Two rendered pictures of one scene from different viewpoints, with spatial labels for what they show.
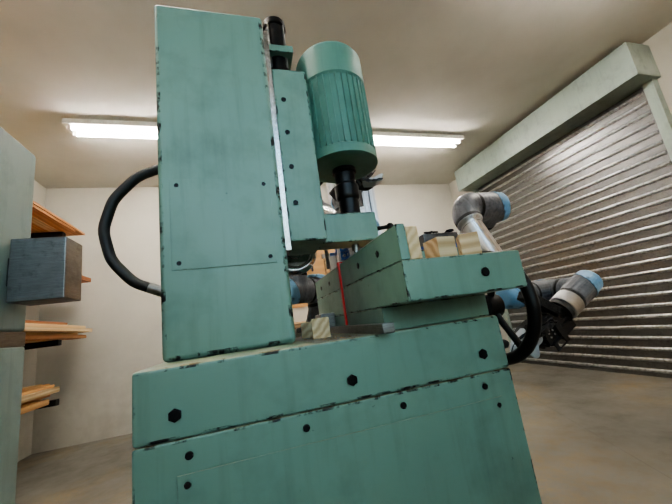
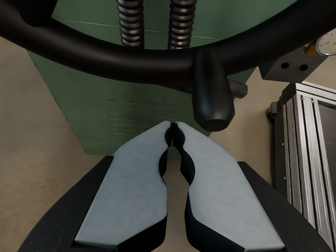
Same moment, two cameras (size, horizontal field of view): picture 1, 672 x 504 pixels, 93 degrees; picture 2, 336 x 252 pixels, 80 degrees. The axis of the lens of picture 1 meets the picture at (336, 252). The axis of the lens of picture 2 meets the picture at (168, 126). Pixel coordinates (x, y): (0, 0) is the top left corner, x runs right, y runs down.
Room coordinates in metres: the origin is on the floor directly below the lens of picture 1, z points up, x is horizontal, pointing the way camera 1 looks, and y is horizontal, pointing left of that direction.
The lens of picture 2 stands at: (0.89, -0.49, 0.80)
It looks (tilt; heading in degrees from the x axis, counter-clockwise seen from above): 59 degrees down; 94
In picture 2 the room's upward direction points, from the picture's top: 15 degrees clockwise
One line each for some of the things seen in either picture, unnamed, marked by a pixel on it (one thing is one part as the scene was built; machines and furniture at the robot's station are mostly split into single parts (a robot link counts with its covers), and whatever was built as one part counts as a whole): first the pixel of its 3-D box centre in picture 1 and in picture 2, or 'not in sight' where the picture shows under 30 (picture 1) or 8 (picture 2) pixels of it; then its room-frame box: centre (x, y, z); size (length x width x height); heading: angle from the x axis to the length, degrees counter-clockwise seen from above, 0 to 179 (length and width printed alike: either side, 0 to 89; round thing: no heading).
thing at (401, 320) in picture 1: (390, 316); not in sight; (0.77, -0.11, 0.82); 0.40 x 0.21 x 0.04; 17
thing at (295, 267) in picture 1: (293, 252); not in sight; (0.83, 0.11, 1.02); 0.12 x 0.03 x 0.12; 107
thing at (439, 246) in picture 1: (440, 250); not in sight; (0.52, -0.17, 0.92); 0.04 x 0.04 x 0.04; 19
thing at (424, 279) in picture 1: (404, 293); not in sight; (0.78, -0.15, 0.87); 0.61 x 0.30 x 0.06; 17
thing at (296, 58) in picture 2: not in sight; (287, 44); (1.04, -0.11, 0.58); 0.12 x 0.08 x 0.08; 107
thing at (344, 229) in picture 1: (345, 234); not in sight; (0.75, -0.03, 1.03); 0.14 x 0.07 x 0.09; 107
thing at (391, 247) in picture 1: (344, 275); not in sight; (0.74, -0.01, 0.93); 0.60 x 0.02 x 0.06; 17
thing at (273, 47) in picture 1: (275, 52); not in sight; (0.71, 0.09, 1.53); 0.08 x 0.08 x 0.17; 17
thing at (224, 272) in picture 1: (223, 184); not in sight; (0.67, 0.23, 1.16); 0.22 x 0.22 x 0.72; 17
